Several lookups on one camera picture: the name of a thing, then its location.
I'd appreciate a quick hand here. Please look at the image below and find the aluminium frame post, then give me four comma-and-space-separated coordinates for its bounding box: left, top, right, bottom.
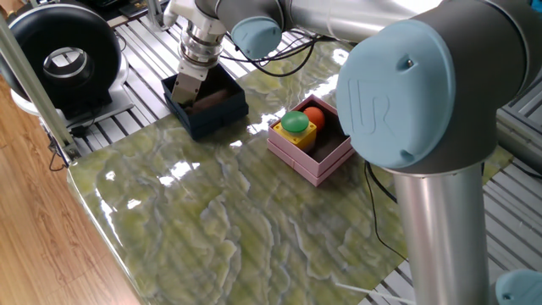
0, 16, 81, 162

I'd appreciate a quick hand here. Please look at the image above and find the dark blue box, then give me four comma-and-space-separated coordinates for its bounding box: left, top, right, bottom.
160, 63, 250, 141

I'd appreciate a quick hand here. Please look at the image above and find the yellow box green push button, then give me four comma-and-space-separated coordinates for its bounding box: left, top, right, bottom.
273, 110, 318, 150

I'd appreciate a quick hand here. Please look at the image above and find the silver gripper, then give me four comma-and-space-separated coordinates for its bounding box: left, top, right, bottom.
170, 71, 205, 108

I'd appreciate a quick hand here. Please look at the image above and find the black cable black plug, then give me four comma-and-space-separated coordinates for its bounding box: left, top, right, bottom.
219, 29, 336, 79

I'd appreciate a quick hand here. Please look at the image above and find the pink open box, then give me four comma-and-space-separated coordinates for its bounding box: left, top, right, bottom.
266, 93, 356, 187

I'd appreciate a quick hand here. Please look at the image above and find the white zip tie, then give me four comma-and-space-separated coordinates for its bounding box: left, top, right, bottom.
335, 282, 417, 305

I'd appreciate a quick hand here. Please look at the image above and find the small aluminium bracket post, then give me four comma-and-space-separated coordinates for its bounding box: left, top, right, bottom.
146, 0, 170, 31

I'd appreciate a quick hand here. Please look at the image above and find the black ring-shaped device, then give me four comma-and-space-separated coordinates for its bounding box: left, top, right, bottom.
8, 3, 136, 128

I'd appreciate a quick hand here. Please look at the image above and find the long black cable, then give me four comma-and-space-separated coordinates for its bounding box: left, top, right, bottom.
362, 160, 409, 262

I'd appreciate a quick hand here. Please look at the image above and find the orange mini basketball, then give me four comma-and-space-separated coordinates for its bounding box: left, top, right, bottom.
302, 106, 326, 132

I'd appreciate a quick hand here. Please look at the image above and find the green marble pattern mat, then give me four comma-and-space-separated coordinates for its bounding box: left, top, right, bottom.
67, 40, 514, 305

